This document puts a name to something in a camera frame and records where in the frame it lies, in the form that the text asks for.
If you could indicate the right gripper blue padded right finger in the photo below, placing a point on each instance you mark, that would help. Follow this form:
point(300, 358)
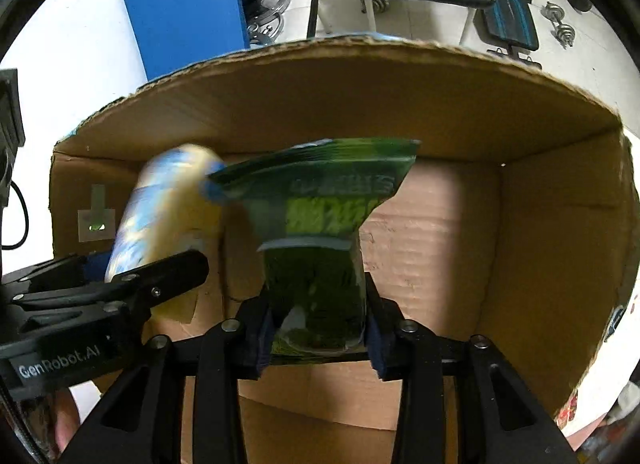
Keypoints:
point(498, 418)

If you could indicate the chrome weight plates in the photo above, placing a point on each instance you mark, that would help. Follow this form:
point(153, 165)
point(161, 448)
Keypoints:
point(264, 20)

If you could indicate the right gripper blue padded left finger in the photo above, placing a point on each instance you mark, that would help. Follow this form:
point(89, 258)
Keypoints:
point(139, 418)

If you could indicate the black blue weight bench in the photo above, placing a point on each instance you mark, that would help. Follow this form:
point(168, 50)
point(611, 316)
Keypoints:
point(510, 26)

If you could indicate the blue foam board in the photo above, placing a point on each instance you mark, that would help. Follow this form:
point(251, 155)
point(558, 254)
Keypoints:
point(172, 34)

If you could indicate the open cardboard box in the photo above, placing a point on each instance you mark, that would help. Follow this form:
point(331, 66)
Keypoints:
point(518, 221)

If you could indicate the blue white tissue pack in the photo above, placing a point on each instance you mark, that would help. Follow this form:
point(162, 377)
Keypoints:
point(172, 208)

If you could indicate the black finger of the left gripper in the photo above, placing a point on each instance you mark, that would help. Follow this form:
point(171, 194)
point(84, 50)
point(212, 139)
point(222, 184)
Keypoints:
point(79, 279)

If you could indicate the chrome dumbbell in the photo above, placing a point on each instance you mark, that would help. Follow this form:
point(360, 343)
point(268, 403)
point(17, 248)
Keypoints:
point(564, 33)

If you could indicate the green wipes pack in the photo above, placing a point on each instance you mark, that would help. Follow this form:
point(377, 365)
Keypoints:
point(306, 205)

